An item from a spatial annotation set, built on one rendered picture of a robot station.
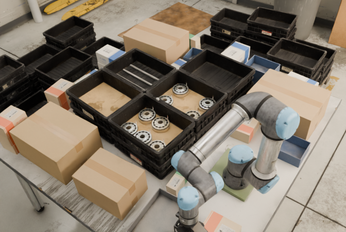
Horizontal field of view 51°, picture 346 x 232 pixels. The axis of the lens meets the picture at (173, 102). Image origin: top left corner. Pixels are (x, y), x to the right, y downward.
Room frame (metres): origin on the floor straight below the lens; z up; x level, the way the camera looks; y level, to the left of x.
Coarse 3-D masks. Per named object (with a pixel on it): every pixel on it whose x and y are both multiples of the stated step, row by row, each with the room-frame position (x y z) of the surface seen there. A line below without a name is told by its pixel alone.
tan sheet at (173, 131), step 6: (144, 108) 1.63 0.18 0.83; (138, 114) 1.58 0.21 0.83; (156, 114) 1.57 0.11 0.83; (132, 120) 1.54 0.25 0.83; (138, 120) 1.53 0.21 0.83; (138, 126) 1.48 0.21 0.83; (144, 126) 1.48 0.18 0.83; (150, 126) 1.48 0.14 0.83; (174, 126) 1.46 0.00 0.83; (150, 132) 1.43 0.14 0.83; (156, 132) 1.42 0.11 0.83; (168, 132) 1.42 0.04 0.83; (174, 132) 1.41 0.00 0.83; (180, 132) 1.41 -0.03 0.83; (156, 138) 1.38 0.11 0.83; (162, 138) 1.38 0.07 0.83; (168, 138) 1.37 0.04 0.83
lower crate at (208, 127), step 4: (224, 112) 1.58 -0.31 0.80; (220, 116) 1.55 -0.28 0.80; (216, 120) 1.52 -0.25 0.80; (212, 124) 1.51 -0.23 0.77; (204, 128) 1.44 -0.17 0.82; (208, 128) 1.48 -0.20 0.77; (200, 132) 1.41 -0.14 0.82; (204, 132) 1.46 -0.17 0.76; (196, 136) 1.40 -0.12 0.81; (200, 136) 1.43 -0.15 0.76; (196, 140) 1.41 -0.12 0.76
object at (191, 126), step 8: (128, 104) 1.57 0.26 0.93; (176, 112) 1.47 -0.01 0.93; (192, 120) 1.40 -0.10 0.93; (120, 128) 1.38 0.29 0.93; (192, 128) 1.36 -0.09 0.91; (128, 136) 1.33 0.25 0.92; (144, 144) 1.25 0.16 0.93; (168, 144) 1.25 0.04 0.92; (152, 152) 1.20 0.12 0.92; (160, 152) 1.19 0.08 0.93
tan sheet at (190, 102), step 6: (168, 90) 1.79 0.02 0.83; (174, 96) 1.72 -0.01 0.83; (186, 96) 1.72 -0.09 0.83; (192, 96) 1.71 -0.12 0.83; (198, 96) 1.71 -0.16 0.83; (174, 102) 1.67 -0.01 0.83; (180, 102) 1.67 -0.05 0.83; (186, 102) 1.66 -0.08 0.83; (192, 102) 1.66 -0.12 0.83; (198, 102) 1.66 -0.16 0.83; (180, 108) 1.61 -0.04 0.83; (186, 108) 1.61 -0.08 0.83; (192, 108) 1.60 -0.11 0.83; (198, 108) 1.60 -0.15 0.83
